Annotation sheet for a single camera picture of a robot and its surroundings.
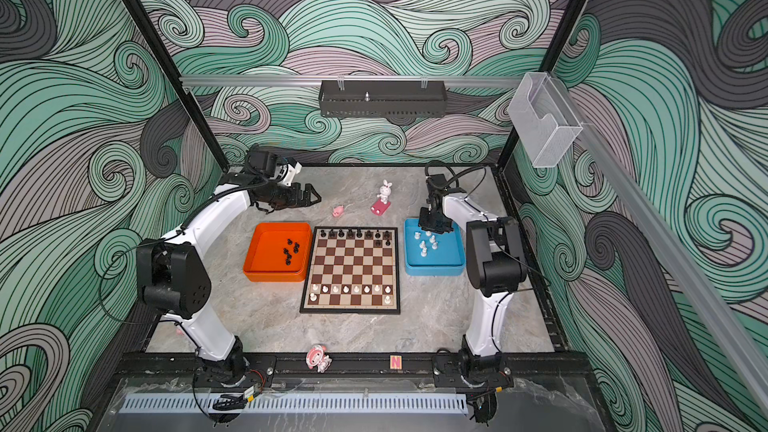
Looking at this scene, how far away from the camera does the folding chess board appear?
2.79 ft

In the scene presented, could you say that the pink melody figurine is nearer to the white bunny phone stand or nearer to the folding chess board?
the folding chess board


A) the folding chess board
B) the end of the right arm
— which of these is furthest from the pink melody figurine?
the end of the right arm

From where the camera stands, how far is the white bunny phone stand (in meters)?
1.06

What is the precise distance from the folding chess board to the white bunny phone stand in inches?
2.9
